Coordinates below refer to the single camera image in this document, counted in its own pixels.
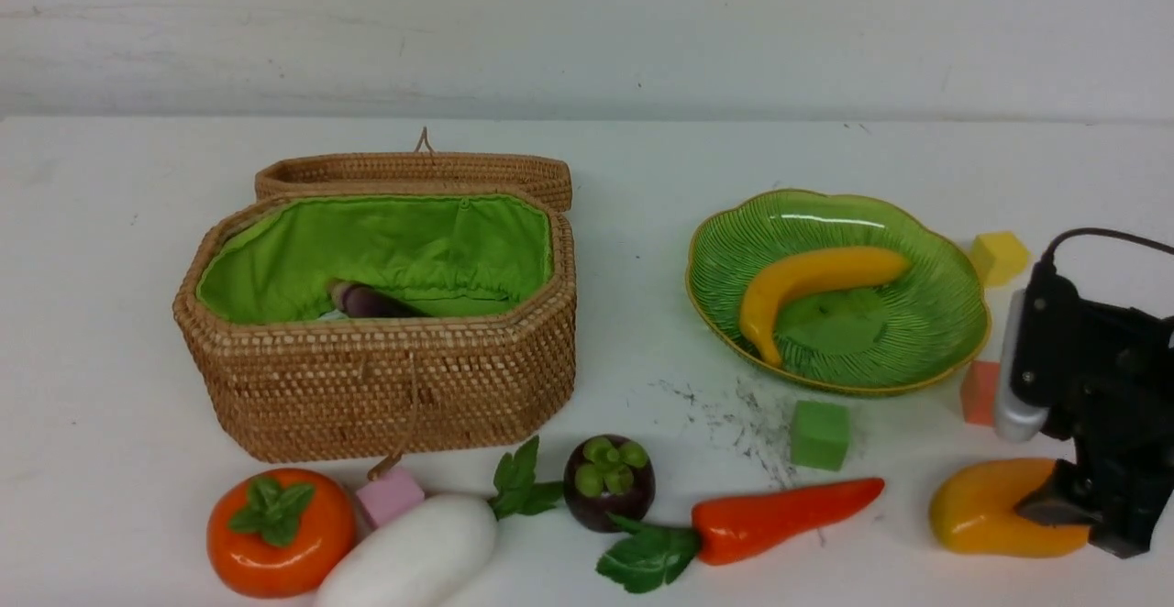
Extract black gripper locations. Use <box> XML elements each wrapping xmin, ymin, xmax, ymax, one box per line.
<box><xmin>1012</xmin><ymin>263</ymin><xmax>1170</xmax><ymax>558</ymax></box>

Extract yellow toy mango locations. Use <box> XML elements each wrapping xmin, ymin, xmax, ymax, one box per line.
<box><xmin>927</xmin><ymin>458</ymin><xmax>1089</xmax><ymax>558</ymax></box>

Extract yellow toy banana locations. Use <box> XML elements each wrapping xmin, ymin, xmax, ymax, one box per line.
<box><xmin>738</xmin><ymin>245</ymin><xmax>913</xmax><ymax>369</ymax></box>

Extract red toy carrot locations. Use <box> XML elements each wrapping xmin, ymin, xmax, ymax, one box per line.
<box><xmin>595</xmin><ymin>477</ymin><xmax>886</xmax><ymax>594</ymax></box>

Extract purple toy mangosteen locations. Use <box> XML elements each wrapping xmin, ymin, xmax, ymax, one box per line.
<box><xmin>564</xmin><ymin>433</ymin><xmax>657</xmax><ymax>533</ymax></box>

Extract white toy radish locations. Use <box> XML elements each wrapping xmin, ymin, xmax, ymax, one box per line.
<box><xmin>313</xmin><ymin>436</ymin><xmax>540</xmax><ymax>606</ymax></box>

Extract purple toy eggplant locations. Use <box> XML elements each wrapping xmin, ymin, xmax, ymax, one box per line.
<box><xmin>326</xmin><ymin>279</ymin><xmax>429</xmax><ymax>319</ymax></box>

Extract orange toy persimmon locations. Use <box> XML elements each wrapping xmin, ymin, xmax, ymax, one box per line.
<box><xmin>205</xmin><ymin>468</ymin><xmax>358</xmax><ymax>599</ymax></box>

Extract orange foam cube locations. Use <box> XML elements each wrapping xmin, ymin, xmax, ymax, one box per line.
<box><xmin>959</xmin><ymin>360</ymin><xmax>1001</xmax><ymax>427</ymax></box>

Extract yellow foam cube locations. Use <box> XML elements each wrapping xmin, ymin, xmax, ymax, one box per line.
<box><xmin>969</xmin><ymin>230</ymin><xmax>1032</xmax><ymax>289</ymax></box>

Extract green foam cube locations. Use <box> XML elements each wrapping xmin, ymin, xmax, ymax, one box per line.
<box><xmin>790</xmin><ymin>402</ymin><xmax>851</xmax><ymax>470</ymax></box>

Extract green glass leaf plate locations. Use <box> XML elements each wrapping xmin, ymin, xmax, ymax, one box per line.
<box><xmin>686</xmin><ymin>189</ymin><xmax>992</xmax><ymax>397</ymax></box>

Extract woven wicker basket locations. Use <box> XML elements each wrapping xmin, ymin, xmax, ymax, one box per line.
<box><xmin>173</xmin><ymin>188</ymin><xmax>576</xmax><ymax>464</ymax></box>

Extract pink foam cube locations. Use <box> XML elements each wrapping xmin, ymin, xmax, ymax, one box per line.
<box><xmin>355</xmin><ymin>468</ymin><xmax>426</xmax><ymax>530</ymax></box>

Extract wicker basket lid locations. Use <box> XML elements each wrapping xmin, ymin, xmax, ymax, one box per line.
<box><xmin>254</xmin><ymin>129</ymin><xmax>573</xmax><ymax>213</ymax></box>

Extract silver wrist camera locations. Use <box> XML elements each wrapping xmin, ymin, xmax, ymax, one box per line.
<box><xmin>992</xmin><ymin>289</ymin><xmax>1051</xmax><ymax>444</ymax></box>

